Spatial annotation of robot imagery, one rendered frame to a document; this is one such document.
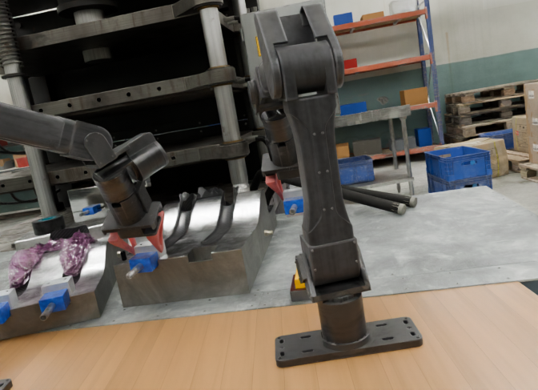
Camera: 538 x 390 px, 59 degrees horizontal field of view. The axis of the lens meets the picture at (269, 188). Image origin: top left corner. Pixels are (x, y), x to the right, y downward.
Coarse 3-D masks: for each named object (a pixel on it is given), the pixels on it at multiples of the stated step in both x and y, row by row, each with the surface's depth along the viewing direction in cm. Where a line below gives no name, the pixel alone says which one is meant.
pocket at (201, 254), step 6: (210, 246) 94; (216, 246) 94; (192, 252) 95; (198, 252) 95; (204, 252) 95; (210, 252) 95; (192, 258) 94; (198, 258) 95; (204, 258) 95; (210, 258) 95
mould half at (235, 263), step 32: (256, 192) 120; (192, 224) 114; (256, 224) 108; (128, 256) 97; (224, 256) 90; (256, 256) 102; (128, 288) 93; (160, 288) 93; (192, 288) 92; (224, 288) 91
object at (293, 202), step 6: (288, 192) 99; (294, 192) 99; (300, 192) 99; (288, 198) 99; (294, 198) 98; (300, 198) 96; (288, 204) 96; (294, 204) 95; (300, 204) 95; (288, 210) 96; (294, 210) 90; (300, 210) 95; (288, 216) 100
